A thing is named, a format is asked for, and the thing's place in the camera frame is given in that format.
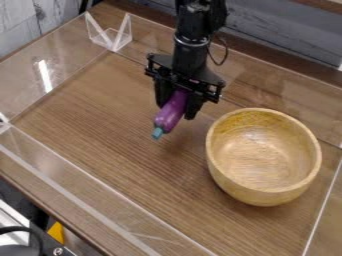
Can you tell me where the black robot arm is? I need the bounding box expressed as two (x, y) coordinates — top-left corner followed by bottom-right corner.
(145, 0), (227, 120)

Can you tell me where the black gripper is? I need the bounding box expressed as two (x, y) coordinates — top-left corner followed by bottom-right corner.
(144, 36), (226, 120)

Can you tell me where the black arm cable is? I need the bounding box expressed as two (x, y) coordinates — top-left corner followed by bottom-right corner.
(204, 36), (230, 67)

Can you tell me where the purple toy eggplant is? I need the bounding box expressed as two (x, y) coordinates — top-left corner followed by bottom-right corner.
(152, 91), (187, 139)

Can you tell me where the clear acrylic corner bracket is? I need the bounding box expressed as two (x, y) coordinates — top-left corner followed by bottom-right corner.
(84, 13), (132, 52)

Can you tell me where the clear acrylic barrier wall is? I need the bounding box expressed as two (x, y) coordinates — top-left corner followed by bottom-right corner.
(0, 114), (216, 256)

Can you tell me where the brown wooden bowl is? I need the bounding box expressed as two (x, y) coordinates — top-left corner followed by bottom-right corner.
(206, 108), (322, 207)

